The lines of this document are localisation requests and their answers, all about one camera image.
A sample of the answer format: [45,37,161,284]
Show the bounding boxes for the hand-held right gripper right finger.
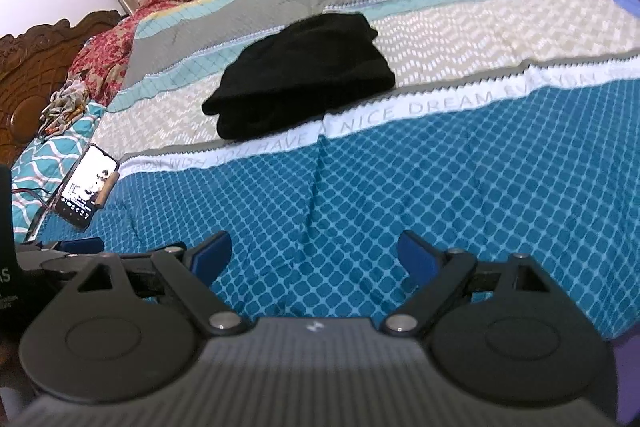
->
[384,231,558,337]

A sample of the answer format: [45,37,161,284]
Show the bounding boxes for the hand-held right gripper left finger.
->
[75,231,251,337]

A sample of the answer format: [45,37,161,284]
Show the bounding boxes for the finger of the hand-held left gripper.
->
[15,237,104,275]

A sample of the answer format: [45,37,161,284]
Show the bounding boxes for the black pants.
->
[201,13,397,140]

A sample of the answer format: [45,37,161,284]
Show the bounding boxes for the black smartphone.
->
[54,144,120,230]

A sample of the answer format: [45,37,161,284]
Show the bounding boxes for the patterned teal grey bed sheet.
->
[37,0,640,343]

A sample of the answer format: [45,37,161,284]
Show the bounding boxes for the teal white wave pattern pillow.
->
[10,102,108,244]

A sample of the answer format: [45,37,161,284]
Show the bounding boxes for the floral multicolour scarf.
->
[39,74,93,138]

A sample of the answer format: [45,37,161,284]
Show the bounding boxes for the carved wooden headboard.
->
[0,9,130,168]

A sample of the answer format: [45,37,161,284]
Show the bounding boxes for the red floral blanket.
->
[67,0,401,108]

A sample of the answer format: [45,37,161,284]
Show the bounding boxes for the thin red cable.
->
[12,188,63,244]

